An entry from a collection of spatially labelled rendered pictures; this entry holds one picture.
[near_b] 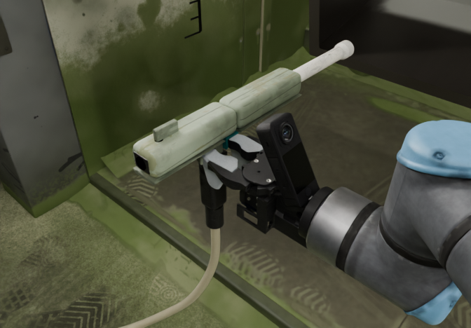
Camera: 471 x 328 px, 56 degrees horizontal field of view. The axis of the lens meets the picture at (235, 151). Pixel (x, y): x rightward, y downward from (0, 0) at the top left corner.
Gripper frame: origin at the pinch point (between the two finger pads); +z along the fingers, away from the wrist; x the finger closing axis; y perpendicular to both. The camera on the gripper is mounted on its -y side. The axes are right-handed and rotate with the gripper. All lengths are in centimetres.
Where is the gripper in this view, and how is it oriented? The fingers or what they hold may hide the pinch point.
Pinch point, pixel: (208, 139)
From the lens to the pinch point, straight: 64.3
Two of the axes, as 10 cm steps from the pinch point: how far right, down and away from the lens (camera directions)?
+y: 0.0, 7.9, 6.2
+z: -7.5, -4.1, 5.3
